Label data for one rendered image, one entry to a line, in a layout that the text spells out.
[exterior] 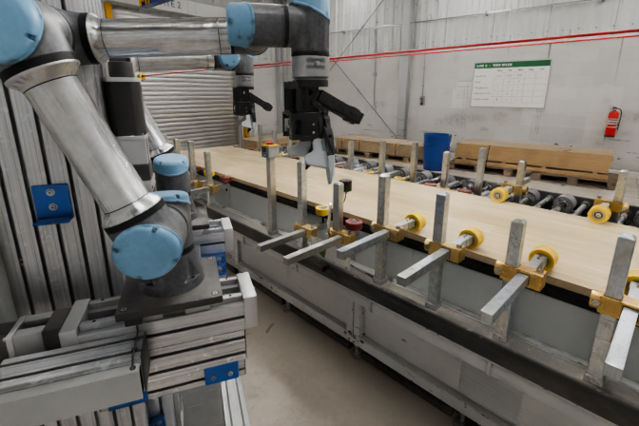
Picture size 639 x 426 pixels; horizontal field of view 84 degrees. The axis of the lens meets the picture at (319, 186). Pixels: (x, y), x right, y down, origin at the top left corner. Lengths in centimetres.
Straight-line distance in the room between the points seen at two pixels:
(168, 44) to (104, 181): 30
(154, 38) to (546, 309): 146
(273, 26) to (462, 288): 129
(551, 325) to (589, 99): 707
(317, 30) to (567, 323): 127
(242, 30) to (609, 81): 796
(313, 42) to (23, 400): 85
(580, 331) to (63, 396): 146
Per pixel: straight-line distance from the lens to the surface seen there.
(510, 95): 856
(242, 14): 70
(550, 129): 848
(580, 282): 145
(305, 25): 71
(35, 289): 118
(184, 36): 83
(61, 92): 74
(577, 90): 841
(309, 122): 71
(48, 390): 93
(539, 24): 861
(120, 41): 85
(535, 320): 159
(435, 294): 145
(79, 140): 73
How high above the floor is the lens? 149
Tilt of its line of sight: 15 degrees down
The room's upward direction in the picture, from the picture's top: straight up
